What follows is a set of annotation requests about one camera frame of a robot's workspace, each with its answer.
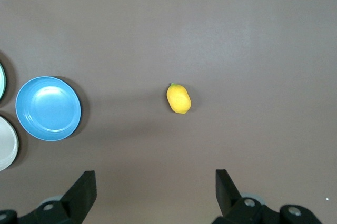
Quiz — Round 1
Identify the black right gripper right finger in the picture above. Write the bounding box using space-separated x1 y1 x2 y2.
210 168 281 224

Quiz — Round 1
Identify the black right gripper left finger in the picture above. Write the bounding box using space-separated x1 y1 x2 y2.
18 170 97 224

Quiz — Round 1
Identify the yellow lemon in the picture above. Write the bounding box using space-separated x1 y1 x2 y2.
166 82 192 115

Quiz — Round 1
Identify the beige plate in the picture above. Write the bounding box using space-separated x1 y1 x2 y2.
0 115 19 171

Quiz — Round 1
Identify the blue plate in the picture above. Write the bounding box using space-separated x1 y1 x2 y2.
15 76 82 142

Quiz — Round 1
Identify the light green plate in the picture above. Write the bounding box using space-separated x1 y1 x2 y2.
0 62 8 100

